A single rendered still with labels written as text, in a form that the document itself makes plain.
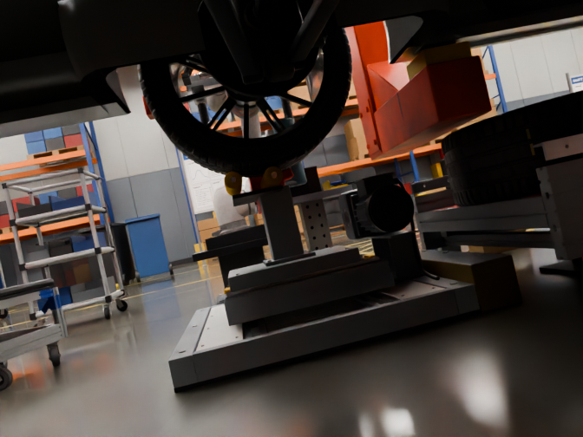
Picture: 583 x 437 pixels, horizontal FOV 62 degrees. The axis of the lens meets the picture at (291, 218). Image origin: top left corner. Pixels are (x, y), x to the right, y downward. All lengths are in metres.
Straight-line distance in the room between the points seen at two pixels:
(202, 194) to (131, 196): 4.94
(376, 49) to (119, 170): 11.11
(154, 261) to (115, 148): 5.67
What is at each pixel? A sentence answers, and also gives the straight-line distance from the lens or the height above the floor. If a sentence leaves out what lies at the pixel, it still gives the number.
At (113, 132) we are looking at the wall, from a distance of 12.95.
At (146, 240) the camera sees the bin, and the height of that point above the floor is 0.60.
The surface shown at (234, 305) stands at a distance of 1.41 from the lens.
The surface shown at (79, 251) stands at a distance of 3.46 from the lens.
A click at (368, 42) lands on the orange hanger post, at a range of 1.99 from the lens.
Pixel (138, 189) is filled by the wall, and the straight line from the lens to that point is 12.60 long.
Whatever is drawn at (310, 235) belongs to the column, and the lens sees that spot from 2.13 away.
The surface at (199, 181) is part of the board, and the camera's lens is 7.89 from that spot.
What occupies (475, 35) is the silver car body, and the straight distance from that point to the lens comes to 1.55.
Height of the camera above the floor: 0.33
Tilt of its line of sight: 1 degrees up
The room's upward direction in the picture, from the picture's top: 13 degrees counter-clockwise
